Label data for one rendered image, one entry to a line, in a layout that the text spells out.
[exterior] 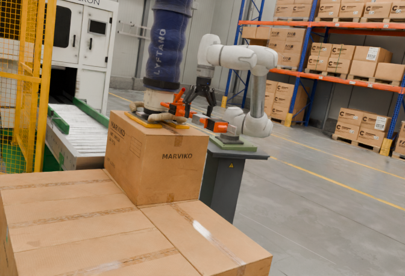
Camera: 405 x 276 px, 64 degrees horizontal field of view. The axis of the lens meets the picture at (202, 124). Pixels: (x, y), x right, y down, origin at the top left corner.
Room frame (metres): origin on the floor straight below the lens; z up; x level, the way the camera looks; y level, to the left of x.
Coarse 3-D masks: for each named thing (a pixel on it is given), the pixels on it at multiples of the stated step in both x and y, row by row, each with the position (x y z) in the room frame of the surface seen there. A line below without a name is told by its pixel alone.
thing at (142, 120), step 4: (124, 112) 2.02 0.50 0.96; (128, 112) 2.00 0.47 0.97; (128, 116) 1.96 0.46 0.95; (132, 116) 1.92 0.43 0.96; (136, 116) 1.91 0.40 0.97; (140, 116) 1.93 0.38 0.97; (148, 116) 1.85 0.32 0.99; (136, 120) 1.86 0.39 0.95; (140, 120) 1.84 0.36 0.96; (144, 120) 1.84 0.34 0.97; (144, 124) 1.78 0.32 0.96; (148, 124) 1.77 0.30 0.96; (152, 124) 1.79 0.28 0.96; (156, 124) 1.80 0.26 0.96
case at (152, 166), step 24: (120, 120) 1.93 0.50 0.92; (120, 144) 1.89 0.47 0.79; (144, 144) 1.62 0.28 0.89; (168, 144) 1.69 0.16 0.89; (192, 144) 1.78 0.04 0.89; (120, 168) 1.85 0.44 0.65; (144, 168) 1.62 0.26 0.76; (168, 168) 1.70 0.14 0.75; (192, 168) 1.79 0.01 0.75; (144, 192) 1.63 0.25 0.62; (168, 192) 1.72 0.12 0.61; (192, 192) 1.81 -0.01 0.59
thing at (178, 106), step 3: (171, 105) 1.75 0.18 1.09; (174, 105) 1.73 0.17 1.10; (177, 105) 1.72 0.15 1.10; (180, 105) 1.73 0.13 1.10; (183, 105) 1.82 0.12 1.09; (171, 108) 1.76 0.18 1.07; (174, 108) 1.72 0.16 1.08; (177, 108) 1.72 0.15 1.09; (180, 108) 1.73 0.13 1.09; (183, 108) 1.74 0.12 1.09; (168, 111) 1.77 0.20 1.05; (171, 111) 1.74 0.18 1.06; (174, 111) 1.72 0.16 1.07; (177, 111) 1.72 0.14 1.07; (174, 114) 1.72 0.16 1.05; (177, 114) 1.72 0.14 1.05; (180, 114) 1.73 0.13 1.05
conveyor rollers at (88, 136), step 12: (60, 108) 3.77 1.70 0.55; (72, 108) 3.93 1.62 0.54; (72, 120) 3.33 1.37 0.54; (84, 120) 3.41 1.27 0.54; (60, 132) 2.77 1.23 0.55; (72, 132) 2.83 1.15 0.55; (84, 132) 2.90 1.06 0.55; (96, 132) 2.97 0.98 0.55; (72, 144) 2.49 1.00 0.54; (84, 144) 2.54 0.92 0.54; (96, 144) 2.60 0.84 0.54
